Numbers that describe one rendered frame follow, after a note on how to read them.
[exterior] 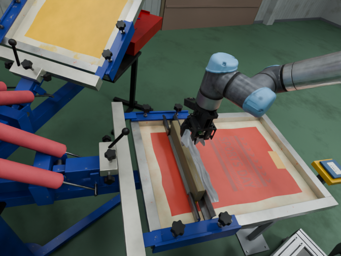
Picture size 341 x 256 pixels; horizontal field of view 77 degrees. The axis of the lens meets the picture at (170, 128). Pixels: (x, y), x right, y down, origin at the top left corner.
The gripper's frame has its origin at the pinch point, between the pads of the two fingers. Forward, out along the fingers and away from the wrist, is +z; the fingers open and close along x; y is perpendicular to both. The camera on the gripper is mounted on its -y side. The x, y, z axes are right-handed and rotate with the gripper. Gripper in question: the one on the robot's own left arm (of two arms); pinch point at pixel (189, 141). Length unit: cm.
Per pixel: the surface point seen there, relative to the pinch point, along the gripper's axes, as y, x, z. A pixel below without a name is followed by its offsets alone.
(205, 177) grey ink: 7.2, 9.2, 15.9
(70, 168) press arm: 1.1, -41.9, 8.3
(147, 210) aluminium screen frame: 17.9, -17.7, 12.9
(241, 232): 9, 72, 111
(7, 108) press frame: -31, -66, 8
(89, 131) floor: -116, -42, 114
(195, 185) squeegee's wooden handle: 14.8, -1.0, 6.3
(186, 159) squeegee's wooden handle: 3.7, -0.7, 6.2
